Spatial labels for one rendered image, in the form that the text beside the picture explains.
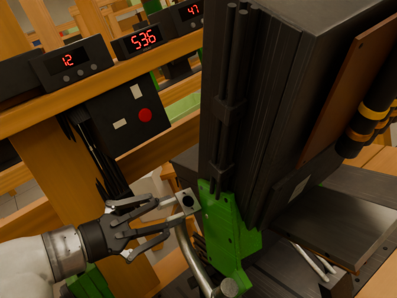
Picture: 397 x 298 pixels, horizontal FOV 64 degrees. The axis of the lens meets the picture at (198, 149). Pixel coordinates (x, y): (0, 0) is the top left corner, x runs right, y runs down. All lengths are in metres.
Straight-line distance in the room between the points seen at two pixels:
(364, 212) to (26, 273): 0.62
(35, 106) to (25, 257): 0.28
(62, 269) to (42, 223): 0.38
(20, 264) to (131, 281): 0.50
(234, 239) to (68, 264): 0.30
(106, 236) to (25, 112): 0.29
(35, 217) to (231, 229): 0.55
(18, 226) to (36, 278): 0.39
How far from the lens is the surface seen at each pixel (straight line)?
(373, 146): 1.44
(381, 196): 1.14
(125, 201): 0.68
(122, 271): 1.02
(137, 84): 0.77
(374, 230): 0.69
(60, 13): 10.88
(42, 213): 0.98
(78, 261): 0.62
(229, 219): 0.64
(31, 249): 0.61
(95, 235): 0.62
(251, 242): 0.71
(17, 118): 0.70
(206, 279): 0.79
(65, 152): 0.85
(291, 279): 0.93
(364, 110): 0.57
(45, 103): 0.71
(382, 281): 0.91
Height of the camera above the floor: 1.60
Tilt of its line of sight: 23 degrees down
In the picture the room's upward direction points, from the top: 21 degrees counter-clockwise
